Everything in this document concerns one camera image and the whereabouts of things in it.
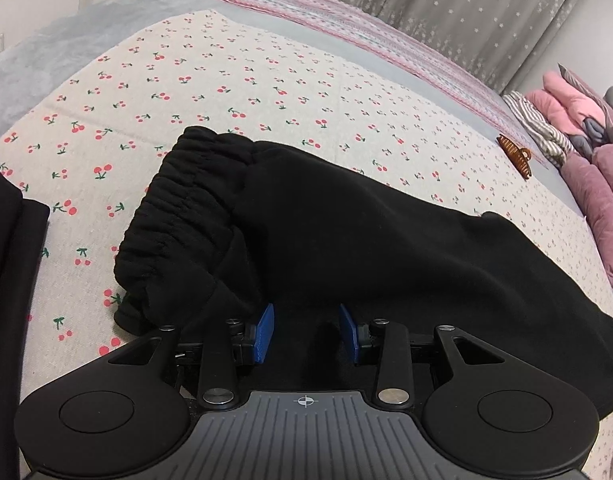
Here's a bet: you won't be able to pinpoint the grey star curtain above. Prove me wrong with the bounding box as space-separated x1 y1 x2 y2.
279 0 613 97

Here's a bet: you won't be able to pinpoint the pink striped cloth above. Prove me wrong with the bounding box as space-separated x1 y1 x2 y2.
189 0 553 170

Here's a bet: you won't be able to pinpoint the cherry print bed sheet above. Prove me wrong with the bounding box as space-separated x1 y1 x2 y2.
0 7 613 480

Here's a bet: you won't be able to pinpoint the black pants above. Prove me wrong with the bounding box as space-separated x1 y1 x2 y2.
112 126 613 421

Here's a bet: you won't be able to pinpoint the black folded cloth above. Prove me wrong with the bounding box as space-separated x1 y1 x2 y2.
0 135 51 480

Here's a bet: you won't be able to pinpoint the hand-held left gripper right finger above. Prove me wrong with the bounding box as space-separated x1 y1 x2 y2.
338 303 512 407

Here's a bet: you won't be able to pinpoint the brown hair claw clip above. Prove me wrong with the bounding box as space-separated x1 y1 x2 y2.
495 133 534 180

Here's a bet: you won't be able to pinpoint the pink padded jacket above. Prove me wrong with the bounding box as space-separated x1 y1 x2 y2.
525 71 613 137

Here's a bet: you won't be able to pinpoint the mauve padded jacket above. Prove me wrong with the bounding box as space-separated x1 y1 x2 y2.
559 142 613 297

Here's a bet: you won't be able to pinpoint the grey white striped garment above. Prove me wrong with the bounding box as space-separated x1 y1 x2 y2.
503 91 578 169

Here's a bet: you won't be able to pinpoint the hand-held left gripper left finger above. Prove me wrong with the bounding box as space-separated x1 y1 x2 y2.
106 303 276 407

